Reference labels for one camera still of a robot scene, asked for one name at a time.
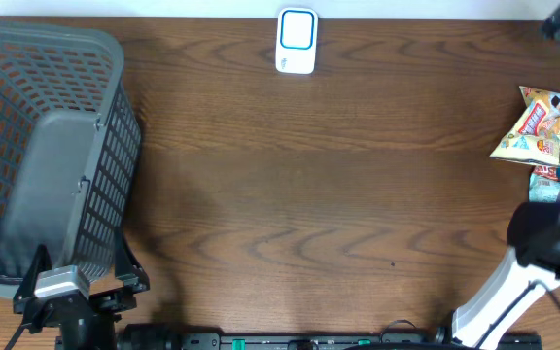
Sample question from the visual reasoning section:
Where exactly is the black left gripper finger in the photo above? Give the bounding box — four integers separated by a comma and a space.
115, 232, 150, 292
14, 245, 52, 299

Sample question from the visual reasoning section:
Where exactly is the yellow snack bag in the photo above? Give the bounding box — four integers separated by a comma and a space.
490, 86, 560, 167

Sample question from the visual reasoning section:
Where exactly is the red chocolate bar wrapper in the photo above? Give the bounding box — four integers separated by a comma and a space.
533, 165, 560, 182

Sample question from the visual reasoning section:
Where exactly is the white teal wipes pack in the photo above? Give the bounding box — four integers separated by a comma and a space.
528, 173, 560, 202

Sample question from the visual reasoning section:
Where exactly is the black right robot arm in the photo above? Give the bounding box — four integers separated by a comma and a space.
434, 87, 560, 349

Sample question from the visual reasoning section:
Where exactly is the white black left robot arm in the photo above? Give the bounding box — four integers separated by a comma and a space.
6, 230, 182, 350

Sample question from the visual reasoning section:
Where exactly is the white barcode scanner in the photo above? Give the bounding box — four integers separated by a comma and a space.
275, 7, 319, 75

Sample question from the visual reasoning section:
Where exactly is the grey plastic basket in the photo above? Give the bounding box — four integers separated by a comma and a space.
0, 22, 142, 298

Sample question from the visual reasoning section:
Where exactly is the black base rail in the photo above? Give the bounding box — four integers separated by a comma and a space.
177, 332, 543, 350

